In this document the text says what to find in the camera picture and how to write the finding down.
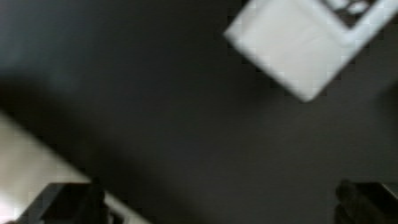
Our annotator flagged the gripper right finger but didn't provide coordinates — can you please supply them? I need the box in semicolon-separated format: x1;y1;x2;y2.
334;180;398;224

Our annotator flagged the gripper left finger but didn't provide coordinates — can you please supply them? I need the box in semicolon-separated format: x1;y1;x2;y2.
16;182;108;224

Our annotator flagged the white leg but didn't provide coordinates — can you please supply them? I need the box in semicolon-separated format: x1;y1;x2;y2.
224;0;398;102

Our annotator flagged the white U-shaped fence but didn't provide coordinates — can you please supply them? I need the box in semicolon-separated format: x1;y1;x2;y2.
0;113;151;224

